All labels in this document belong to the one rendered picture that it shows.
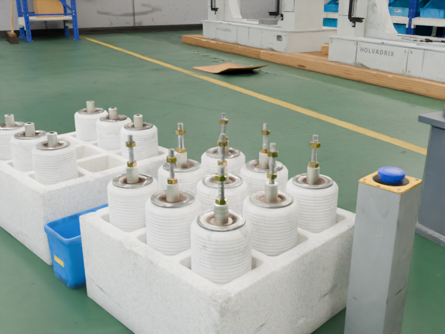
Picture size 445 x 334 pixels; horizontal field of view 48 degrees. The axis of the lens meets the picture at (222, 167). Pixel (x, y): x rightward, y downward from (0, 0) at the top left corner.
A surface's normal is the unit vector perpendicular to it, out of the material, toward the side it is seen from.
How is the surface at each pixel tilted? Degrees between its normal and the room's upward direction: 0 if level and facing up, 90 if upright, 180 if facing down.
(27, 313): 0
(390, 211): 90
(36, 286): 0
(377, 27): 90
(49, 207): 90
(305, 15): 90
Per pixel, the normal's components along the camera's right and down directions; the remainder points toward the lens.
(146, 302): -0.71, 0.23
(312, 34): 0.48, 0.29
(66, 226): 0.69, 0.21
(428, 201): -0.88, 0.16
